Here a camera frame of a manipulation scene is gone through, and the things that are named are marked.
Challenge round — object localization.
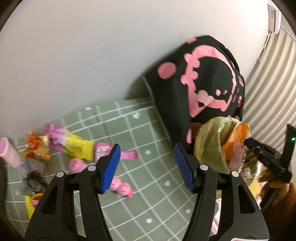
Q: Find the person's right forearm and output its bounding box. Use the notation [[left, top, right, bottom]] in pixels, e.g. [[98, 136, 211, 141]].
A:
[[262, 183, 296, 234]]

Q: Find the red yellow snack wrapper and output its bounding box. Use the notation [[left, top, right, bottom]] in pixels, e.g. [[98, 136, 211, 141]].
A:
[[24, 131, 52, 161]]

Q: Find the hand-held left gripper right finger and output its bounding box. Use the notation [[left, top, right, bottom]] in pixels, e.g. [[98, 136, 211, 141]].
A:
[[174, 143, 270, 241]]

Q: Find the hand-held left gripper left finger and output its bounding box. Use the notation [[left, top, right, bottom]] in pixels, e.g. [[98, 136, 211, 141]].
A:
[[24, 144, 121, 241]]

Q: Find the yellow-green plastic bin bag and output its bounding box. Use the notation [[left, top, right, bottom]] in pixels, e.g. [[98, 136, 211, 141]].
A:
[[194, 116, 259, 183]]

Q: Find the white cable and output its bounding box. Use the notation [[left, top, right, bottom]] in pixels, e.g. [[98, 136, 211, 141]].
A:
[[258, 32, 273, 62]]

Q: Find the striped curtain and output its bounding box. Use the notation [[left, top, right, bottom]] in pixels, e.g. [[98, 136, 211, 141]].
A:
[[240, 24, 296, 153]]

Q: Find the pink floral bedding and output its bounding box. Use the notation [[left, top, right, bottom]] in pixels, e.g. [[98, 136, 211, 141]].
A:
[[209, 199, 223, 235]]

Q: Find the pink caterpillar toy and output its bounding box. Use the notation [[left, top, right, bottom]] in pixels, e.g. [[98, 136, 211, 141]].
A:
[[69, 158, 136, 199]]

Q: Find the orange plastic bag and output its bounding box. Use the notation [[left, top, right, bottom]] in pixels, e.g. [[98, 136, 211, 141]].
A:
[[221, 122, 251, 163]]

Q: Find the black pink printed pillow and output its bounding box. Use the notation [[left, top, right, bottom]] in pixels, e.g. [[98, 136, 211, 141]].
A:
[[143, 35, 245, 153]]

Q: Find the yellow cushion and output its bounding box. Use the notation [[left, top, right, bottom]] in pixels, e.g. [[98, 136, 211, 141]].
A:
[[249, 180, 262, 198]]

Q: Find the white air conditioner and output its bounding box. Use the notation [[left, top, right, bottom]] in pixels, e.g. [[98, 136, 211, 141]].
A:
[[268, 2, 282, 34]]

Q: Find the person's right hand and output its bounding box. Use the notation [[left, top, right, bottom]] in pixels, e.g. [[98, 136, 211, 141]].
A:
[[268, 179, 289, 189]]

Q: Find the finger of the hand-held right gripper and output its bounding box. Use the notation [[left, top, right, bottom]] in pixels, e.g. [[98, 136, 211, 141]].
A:
[[250, 138, 266, 149], [245, 139, 281, 171]]

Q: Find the pale pink wrapper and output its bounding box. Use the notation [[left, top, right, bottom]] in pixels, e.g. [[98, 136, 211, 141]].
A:
[[228, 141, 247, 173]]

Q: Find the pink plastic cup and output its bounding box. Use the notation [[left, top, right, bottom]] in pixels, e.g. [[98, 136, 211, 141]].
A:
[[0, 137, 20, 168]]

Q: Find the yellow red small wrapper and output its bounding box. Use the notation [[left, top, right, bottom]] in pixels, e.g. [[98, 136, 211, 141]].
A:
[[24, 193, 44, 220]]

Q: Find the dark grey wrapper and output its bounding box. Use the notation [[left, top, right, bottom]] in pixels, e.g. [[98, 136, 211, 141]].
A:
[[20, 160, 48, 193]]

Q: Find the pink round-print wrapper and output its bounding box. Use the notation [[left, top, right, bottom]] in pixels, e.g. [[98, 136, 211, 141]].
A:
[[94, 142, 138, 162]]

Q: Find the pink yellow snack packet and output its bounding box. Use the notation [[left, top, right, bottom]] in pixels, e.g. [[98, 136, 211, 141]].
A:
[[45, 123, 95, 161]]

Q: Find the green checked tablecloth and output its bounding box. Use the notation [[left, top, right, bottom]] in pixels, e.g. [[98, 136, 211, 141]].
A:
[[5, 97, 222, 241]]

